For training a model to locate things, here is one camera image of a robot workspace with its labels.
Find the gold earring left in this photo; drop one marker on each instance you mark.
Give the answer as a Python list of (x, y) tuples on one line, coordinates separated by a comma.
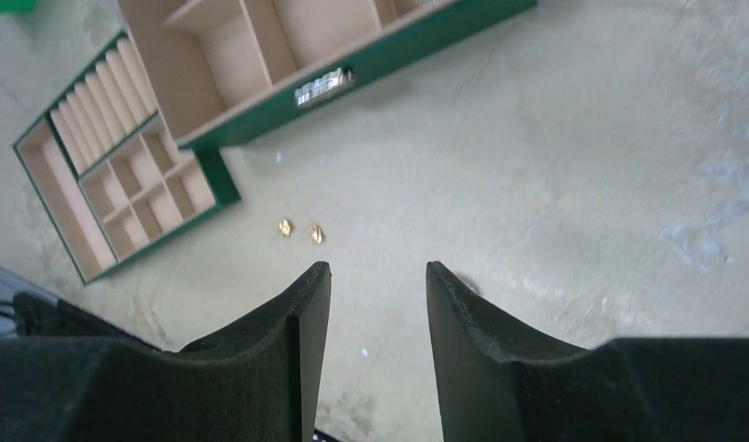
[(285, 228)]

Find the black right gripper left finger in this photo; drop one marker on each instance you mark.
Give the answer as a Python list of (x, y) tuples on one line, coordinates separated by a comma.
[(255, 379)]

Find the gold earring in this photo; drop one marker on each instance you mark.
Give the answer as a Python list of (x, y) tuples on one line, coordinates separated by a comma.
[(316, 234), (285, 228)]

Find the gold earring right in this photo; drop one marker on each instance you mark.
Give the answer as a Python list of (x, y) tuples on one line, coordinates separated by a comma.
[(316, 234)]

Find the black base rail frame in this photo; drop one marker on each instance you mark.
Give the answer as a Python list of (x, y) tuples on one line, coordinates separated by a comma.
[(27, 309)]

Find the green jewelry box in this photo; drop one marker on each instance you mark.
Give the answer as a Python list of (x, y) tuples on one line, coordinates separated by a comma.
[(226, 72)]

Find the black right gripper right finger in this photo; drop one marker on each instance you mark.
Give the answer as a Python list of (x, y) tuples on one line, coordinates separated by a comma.
[(500, 379)]

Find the green jewelry tray insert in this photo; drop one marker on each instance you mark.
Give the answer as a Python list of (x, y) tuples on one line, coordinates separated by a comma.
[(111, 179)]

